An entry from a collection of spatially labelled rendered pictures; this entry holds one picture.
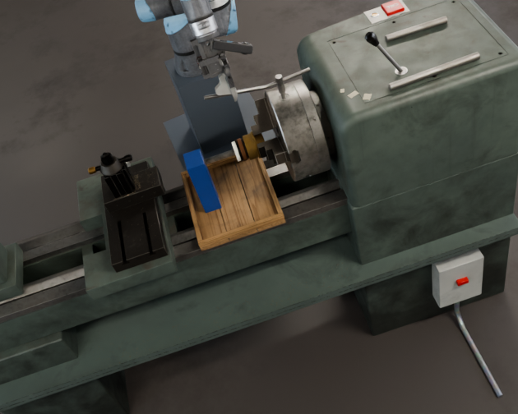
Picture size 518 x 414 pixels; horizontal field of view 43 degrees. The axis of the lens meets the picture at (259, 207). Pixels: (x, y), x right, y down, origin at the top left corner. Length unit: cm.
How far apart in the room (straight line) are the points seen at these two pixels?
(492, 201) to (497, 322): 66
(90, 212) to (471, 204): 136
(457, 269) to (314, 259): 54
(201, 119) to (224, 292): 68
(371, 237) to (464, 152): 44
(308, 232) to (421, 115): 59
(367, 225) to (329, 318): 80
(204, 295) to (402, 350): 89
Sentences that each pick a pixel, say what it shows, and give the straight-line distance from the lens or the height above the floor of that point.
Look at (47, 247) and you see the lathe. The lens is 250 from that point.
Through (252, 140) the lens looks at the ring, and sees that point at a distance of 214.
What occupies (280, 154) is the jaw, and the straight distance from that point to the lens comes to 206.
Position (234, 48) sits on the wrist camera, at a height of 147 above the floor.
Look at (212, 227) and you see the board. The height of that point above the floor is 89.
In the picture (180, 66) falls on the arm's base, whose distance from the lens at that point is 251.
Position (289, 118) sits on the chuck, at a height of 121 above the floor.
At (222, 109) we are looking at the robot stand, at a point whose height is 93.
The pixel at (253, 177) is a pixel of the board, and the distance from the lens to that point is 235.
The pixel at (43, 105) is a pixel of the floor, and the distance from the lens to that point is 474.
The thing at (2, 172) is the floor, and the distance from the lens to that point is 439.
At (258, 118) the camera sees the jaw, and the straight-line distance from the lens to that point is 216.
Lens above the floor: 255
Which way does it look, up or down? 48 degrees down
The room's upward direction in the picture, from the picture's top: 18 degrees counter-clockwise
